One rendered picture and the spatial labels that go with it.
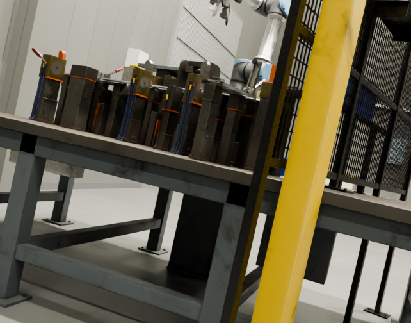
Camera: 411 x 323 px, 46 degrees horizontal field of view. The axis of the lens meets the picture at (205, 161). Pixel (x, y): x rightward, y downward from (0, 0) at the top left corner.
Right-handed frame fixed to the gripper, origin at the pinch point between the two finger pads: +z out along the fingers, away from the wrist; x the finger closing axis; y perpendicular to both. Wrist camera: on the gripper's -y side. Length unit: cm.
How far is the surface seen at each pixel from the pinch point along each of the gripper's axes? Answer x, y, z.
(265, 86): 46, -55, 39
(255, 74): 11.7, -32.2, 28.3
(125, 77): 11, 49, 37
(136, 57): -236, 256, -22
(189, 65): 8.3, 8.5, 26.5
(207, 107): 68, -44, 52
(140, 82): 46, 8, 43
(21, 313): 96, 1, 141
